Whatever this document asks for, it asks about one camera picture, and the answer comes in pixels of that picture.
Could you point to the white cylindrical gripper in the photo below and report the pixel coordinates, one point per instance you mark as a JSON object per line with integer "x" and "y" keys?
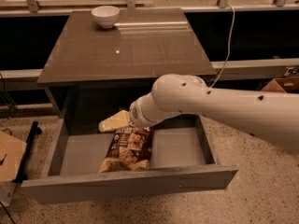
{"x": 135, "y": 114}

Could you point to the brown sea salt chip bag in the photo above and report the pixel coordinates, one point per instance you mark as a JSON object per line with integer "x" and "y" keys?
{"x": 130, "y": 150}

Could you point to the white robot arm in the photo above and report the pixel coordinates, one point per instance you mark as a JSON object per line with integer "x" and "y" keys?
{"x": 270, "y": 116}

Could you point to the grey cabinet with glossy top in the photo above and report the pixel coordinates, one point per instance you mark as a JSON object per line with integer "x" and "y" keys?
{"x": 94, "y": 72}

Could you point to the open grey top drawer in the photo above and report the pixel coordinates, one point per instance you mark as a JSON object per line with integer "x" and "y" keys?
{"x": 183, "y": 158}

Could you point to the white ceramic bowl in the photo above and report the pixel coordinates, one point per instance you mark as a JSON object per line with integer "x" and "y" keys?
{"x": 106, "y": 16}

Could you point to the brown cardboard sheet left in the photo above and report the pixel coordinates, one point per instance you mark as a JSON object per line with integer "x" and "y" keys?
{"x": 11, "y": 153}

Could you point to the black pole on floor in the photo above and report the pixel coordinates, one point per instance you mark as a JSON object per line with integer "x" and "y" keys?
{"x": 34, "y": 130}

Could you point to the cardboard box right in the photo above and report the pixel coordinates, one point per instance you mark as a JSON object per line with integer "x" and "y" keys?
{"x": 286, "y": 85}

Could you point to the metal window rail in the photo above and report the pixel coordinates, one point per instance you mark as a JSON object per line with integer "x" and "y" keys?
{"x": 25, "y": 80}

